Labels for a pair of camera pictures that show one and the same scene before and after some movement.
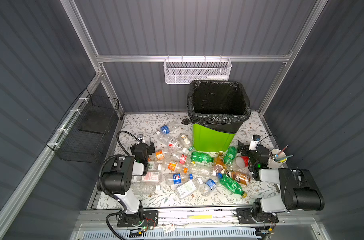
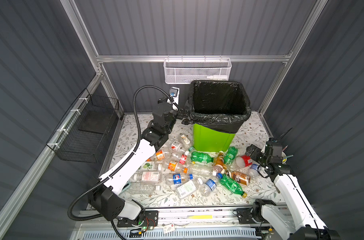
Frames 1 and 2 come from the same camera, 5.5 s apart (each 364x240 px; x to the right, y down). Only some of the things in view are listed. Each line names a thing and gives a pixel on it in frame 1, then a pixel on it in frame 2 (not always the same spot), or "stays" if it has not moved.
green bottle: (231, 185) stays
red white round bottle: (242, 162) stays
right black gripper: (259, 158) to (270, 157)
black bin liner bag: (220, 105) stays
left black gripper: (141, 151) to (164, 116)
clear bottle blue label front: (207, 188) stays
